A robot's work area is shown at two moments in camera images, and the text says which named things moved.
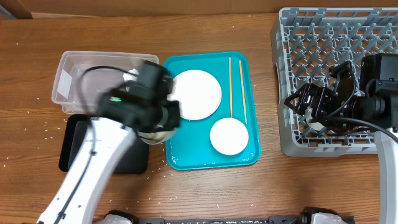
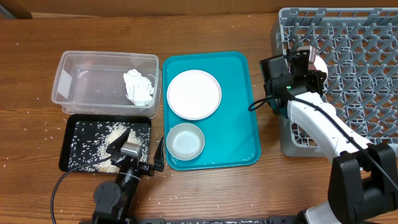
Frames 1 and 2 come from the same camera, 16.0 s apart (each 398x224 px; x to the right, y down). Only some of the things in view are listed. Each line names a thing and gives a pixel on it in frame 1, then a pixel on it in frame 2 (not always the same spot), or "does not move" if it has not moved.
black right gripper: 321,94 to 315,76
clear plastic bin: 84,79 does not move
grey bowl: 156,137 to 185,141
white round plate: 198,93 does not move
